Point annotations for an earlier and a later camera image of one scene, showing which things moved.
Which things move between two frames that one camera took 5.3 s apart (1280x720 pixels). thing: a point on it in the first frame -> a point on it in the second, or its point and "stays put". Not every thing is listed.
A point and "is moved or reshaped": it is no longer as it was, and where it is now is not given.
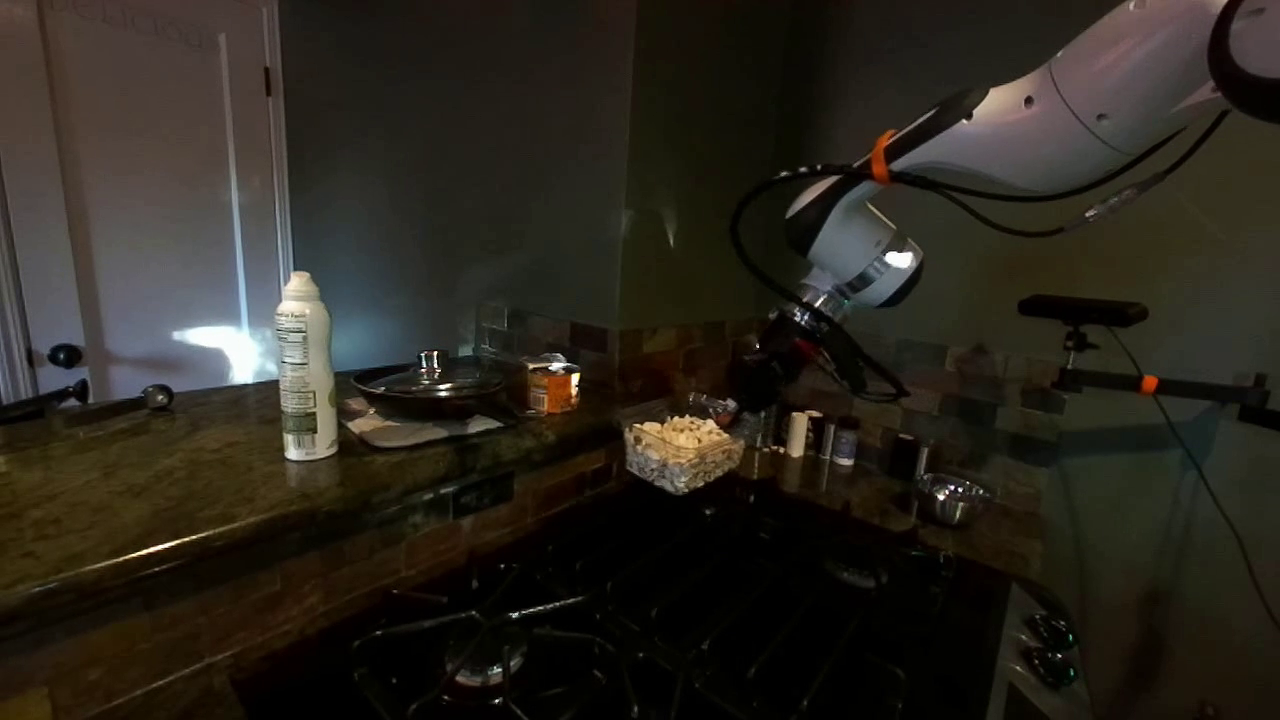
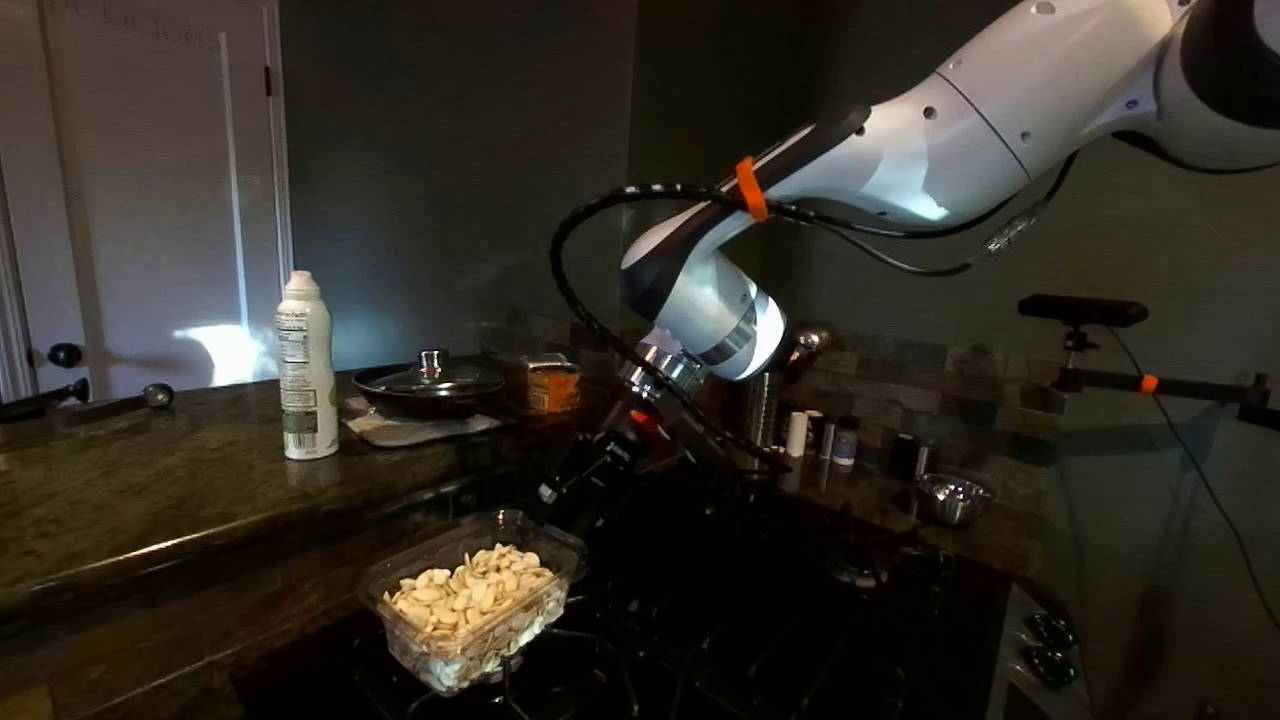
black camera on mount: [1081, 309] stays put
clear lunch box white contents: [682, 455] is moved or reshaped
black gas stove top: [705, 602] stays put
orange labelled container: [552, 385] stays put
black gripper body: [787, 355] -> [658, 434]
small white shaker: [798, 434] stays put
